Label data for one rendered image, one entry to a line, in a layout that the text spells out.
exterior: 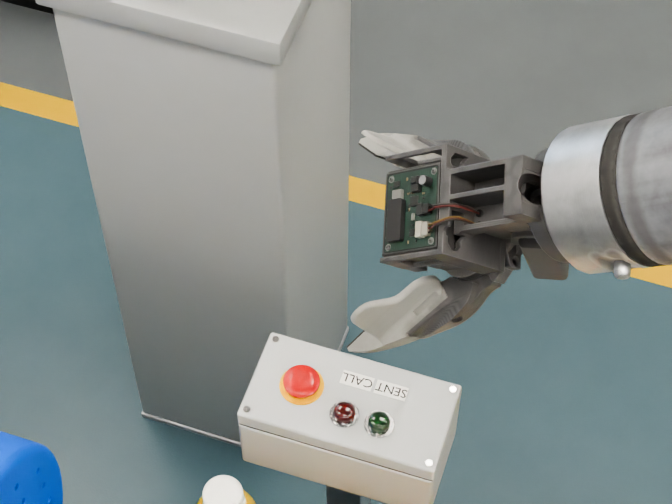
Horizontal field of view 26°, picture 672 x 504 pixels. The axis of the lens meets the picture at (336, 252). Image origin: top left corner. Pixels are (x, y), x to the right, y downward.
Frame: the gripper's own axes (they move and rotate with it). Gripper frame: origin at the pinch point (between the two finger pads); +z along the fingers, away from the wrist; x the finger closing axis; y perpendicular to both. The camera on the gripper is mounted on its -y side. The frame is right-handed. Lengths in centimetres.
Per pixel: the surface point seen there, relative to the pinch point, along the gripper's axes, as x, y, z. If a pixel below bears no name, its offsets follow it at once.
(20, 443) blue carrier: 12.9, -0.8, 41.6
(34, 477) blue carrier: 15.7, -3.6, 43.0
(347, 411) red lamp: 7.4, -27.6, 27.2
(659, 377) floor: -17, -160, 76
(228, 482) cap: 14.7, -20.4, 35.4
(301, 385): 5.0, -25.2, 31.2
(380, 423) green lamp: 8.4, -29.5, 24.5
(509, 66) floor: -87, -162, 115
